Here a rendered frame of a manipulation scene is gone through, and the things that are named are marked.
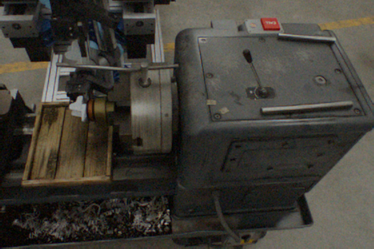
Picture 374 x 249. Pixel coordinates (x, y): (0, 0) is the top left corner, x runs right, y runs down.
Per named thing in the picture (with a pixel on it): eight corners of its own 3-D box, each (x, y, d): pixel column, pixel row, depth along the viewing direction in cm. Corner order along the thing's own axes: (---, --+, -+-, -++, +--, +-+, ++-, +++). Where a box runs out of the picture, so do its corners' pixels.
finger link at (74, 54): (69, 68, 91) (63, 37, 86) (91, 67, 92) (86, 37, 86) (67, 73, 88) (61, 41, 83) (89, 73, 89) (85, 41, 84)
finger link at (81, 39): (82, 52, 89) (77, 21, 84) (88, 52, 89) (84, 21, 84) (79, 59, 85) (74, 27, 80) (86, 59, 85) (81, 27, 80)
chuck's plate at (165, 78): (165, 94, 135) (167, 43, 108) (169, 165, 119) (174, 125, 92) (157, 94, 135) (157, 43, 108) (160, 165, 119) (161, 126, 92)
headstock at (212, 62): (296, 87, 153) (331, 19, 122) (332, 180, 125) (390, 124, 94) (170, 90, 146) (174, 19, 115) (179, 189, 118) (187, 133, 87)
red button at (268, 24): (274, 21, 120) (276, 17, 118) (279, 32, 117) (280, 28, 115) (259, 21, 119) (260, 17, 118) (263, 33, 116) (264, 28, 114)
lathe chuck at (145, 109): (157, 94, 135) (157, 43, 108) (160, 166, 119) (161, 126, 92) (135, 95, 134) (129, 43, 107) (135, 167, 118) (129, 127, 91)
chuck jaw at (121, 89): (141, 97, 114) (140, 63, 111) (141, 100, 109) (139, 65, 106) (109, 98, 113) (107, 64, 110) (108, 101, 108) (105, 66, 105)
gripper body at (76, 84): (69, 106, 116) (73, 81, 123) (93, 105, 117) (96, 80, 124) (64, 93, 109) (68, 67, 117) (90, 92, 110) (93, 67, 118)
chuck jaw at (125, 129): (141, 109, 109) (141, 135, 100) (142, 119, 112) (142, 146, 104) (108, 110, 107) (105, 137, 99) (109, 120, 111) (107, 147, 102)
